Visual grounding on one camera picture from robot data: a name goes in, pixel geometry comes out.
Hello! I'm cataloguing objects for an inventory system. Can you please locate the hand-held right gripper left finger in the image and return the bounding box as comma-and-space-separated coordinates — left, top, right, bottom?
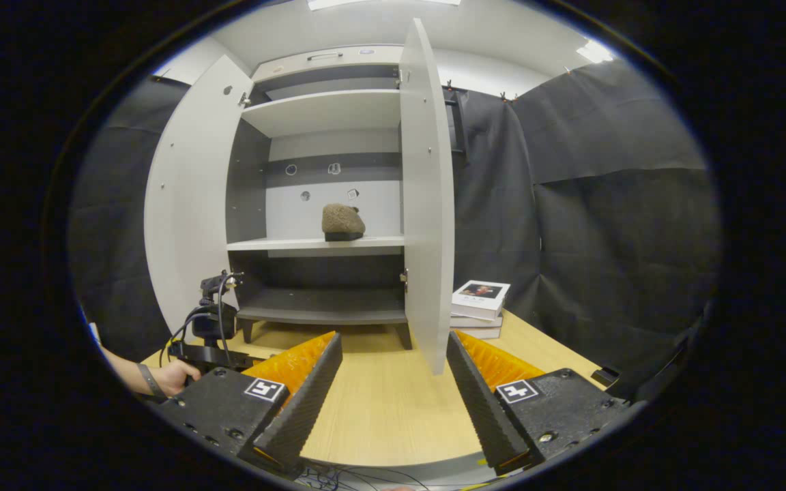
159, 331, 343, 476

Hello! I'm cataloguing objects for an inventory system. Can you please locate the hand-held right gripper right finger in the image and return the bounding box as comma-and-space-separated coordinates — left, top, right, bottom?
446, 330, 646, 476

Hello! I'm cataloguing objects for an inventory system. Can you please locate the white shoe cabinet door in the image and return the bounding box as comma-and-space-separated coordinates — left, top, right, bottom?
144, 55, 255, 342
398, 18, 456, 375

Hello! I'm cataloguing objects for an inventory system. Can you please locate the brown fuzzy shoe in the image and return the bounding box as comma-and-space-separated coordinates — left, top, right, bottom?
321, 203, 366, 242

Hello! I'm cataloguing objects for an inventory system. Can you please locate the white shoe cabinet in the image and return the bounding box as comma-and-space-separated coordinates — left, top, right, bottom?
226, 44, 413, 350

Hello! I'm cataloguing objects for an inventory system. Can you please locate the white cabinet drawer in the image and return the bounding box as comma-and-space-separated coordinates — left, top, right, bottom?
251, 44, 404, 84

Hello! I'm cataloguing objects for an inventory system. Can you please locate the black wristband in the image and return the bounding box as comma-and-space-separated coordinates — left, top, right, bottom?
137, 363, 166, 400

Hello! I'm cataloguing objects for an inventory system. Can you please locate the white book with photo cover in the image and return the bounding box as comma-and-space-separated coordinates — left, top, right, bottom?
451, 280, 511, 321

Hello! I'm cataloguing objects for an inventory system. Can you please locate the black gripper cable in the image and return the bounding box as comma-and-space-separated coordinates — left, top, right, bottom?
159, 273, 233, 369

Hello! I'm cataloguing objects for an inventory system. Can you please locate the tangle of thin cables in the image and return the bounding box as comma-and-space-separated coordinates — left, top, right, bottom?
294, 464, 435, 491

